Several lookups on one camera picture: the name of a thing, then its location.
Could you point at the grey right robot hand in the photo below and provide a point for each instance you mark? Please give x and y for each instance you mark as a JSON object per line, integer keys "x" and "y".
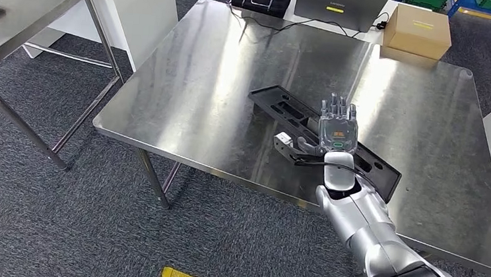
{"x": 338, "y": 134}

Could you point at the long black plastic part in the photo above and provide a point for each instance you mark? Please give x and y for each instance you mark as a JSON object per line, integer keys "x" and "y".
{"x": 266, "y": 100}

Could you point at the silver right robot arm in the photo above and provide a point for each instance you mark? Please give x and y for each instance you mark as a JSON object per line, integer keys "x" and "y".
{"x": 374, "y": 235}

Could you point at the stainless steel workbench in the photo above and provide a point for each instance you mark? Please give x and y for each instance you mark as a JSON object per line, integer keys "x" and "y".
{"x": 210, "y": 86}

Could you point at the grey laptop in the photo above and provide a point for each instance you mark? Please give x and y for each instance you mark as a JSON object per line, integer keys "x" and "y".
{"x": 339, "y": 9}

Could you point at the large cardboard box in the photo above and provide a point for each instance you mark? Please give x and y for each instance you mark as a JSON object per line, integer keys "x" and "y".
{"x": 416, "y": 30}

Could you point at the stainless steel table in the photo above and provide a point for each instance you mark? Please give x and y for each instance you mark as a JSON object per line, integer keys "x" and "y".
{"x": 19, "y": 5}

